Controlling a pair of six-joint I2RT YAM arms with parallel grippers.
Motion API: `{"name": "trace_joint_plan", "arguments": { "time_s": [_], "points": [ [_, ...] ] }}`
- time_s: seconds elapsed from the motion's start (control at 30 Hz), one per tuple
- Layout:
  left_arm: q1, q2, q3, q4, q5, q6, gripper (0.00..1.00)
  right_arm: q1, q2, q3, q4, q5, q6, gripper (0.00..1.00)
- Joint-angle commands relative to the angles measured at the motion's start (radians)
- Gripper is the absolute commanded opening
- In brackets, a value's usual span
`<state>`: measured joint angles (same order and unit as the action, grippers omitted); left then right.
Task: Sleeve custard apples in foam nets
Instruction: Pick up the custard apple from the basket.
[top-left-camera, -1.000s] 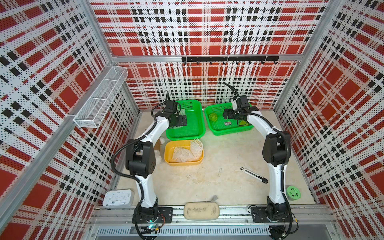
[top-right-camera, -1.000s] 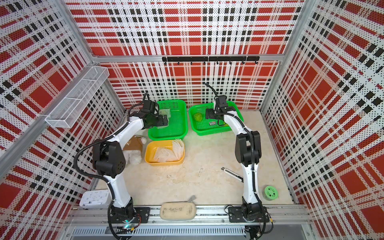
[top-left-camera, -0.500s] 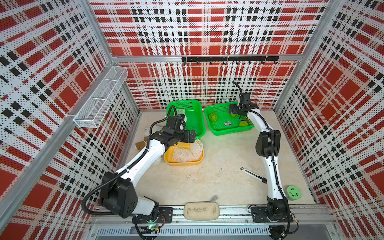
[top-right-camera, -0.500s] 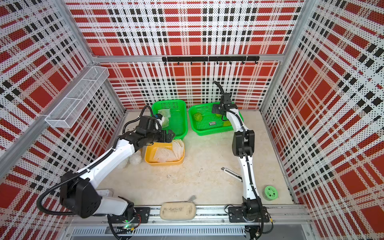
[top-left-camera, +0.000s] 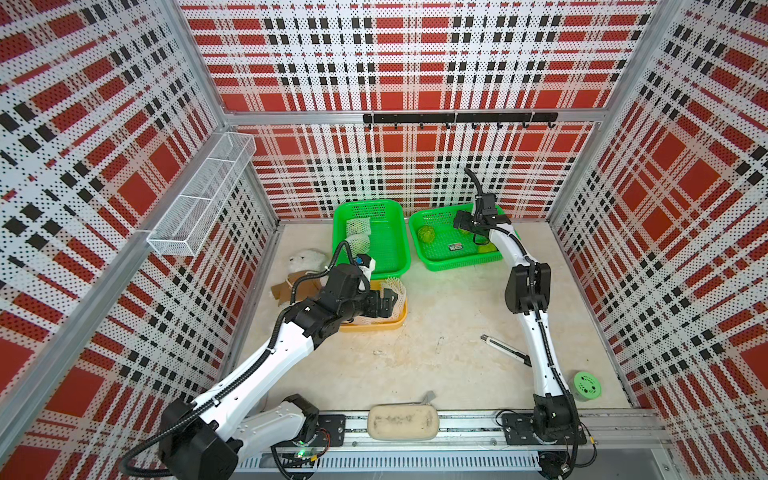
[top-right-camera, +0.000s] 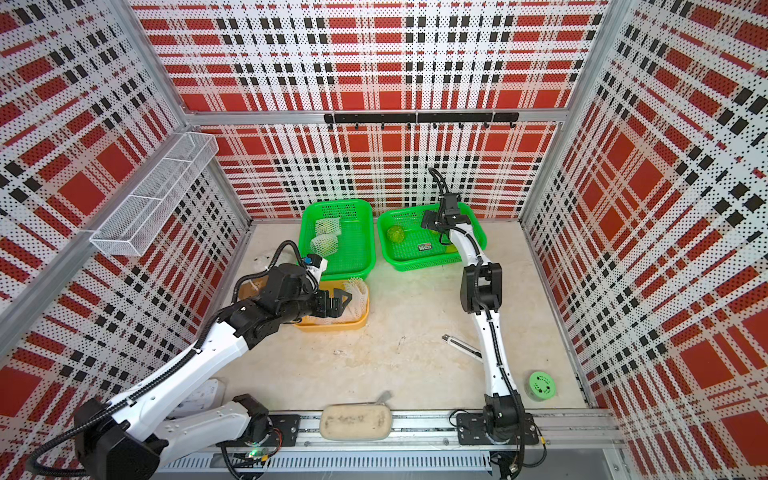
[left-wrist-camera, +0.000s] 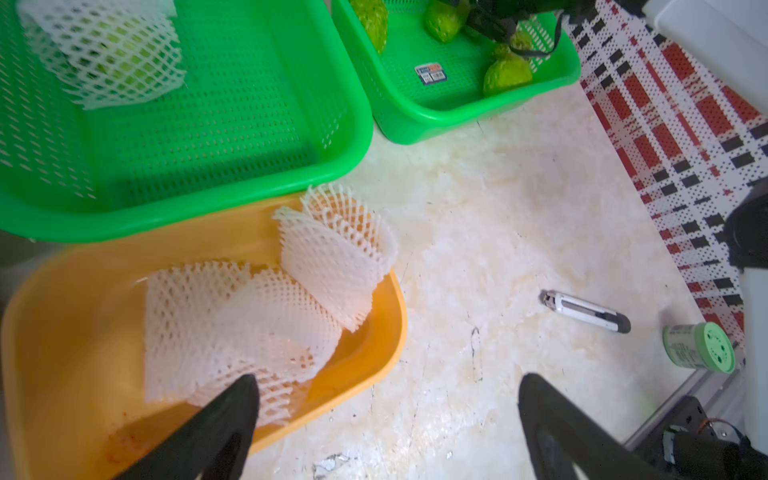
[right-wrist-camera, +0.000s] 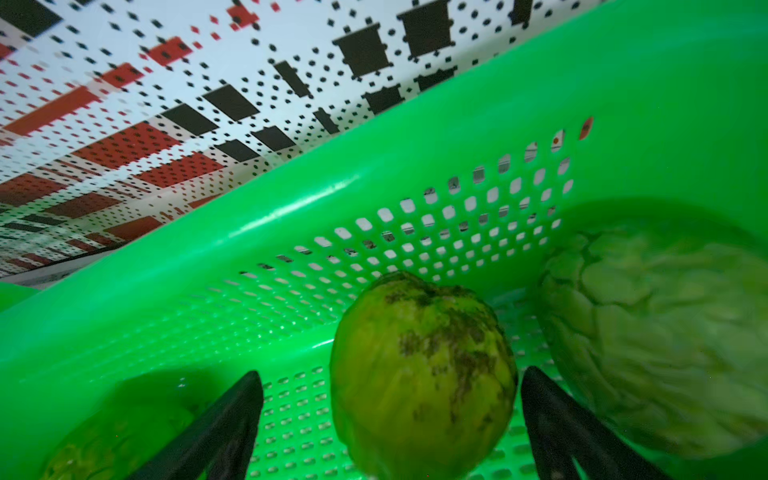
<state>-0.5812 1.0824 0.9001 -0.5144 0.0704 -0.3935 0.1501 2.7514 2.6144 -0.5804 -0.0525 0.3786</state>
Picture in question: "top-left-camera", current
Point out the green tape roll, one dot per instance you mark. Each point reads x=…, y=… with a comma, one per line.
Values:
x=585, y=386

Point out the black hook rail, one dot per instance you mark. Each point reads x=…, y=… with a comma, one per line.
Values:
x=523, y=118

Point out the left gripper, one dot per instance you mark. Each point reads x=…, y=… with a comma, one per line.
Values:
x=386, y=305

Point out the empty green plastic basket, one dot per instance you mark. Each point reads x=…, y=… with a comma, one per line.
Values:
x=388, y=238

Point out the beige sponge block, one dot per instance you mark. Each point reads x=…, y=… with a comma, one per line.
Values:
x=403, y=422

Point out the clear wall shelf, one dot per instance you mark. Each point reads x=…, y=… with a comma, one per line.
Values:
x=216, y=171

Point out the white teddy bear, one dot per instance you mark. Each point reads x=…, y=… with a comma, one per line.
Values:
x=304, y=262

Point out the black pen tool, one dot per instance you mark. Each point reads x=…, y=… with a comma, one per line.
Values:
x=506, y=349

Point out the foam nets pile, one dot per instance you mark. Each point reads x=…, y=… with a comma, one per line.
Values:
x=391, y=297

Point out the green basket with fruit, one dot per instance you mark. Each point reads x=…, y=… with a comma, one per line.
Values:
x=441, y=246

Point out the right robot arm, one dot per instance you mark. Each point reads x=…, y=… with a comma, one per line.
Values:
x=527, y=296

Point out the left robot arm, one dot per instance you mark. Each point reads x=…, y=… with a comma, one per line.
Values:
x=207, y=437

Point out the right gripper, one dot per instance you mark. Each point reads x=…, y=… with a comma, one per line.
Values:
x=463, y=222

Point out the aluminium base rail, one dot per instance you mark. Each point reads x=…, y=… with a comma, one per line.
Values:
x=610, y=443

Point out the yellow plastic bowl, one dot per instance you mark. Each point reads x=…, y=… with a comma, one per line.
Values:
x=353, y=327

